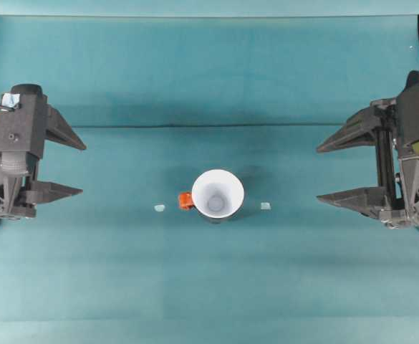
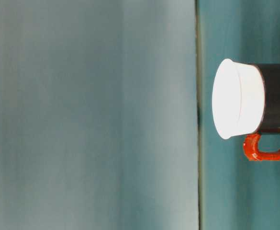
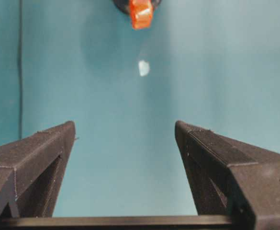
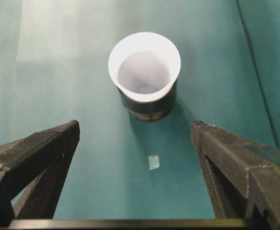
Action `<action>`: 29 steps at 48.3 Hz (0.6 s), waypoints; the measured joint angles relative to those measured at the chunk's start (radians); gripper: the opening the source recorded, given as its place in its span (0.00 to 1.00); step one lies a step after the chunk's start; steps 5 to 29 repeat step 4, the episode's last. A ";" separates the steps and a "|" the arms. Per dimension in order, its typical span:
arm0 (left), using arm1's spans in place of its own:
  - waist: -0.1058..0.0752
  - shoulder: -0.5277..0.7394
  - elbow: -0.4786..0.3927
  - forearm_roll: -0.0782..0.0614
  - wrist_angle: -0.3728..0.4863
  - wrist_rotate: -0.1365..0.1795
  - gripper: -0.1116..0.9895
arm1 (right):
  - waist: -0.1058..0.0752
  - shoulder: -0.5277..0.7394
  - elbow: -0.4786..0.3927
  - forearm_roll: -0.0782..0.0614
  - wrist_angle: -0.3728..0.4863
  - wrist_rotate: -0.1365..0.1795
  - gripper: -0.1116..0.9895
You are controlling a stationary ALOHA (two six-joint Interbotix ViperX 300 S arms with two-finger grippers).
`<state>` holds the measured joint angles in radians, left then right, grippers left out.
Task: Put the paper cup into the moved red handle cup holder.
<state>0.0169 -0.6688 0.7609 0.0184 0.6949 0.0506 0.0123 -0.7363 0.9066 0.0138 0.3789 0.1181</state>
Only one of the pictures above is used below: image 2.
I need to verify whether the white paper cup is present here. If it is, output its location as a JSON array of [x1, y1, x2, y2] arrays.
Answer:
[[211, 58, 267, 141]]

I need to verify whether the blue-green table cloth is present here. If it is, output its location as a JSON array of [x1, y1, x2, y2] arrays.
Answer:
[[197, 0, 280, 230]]

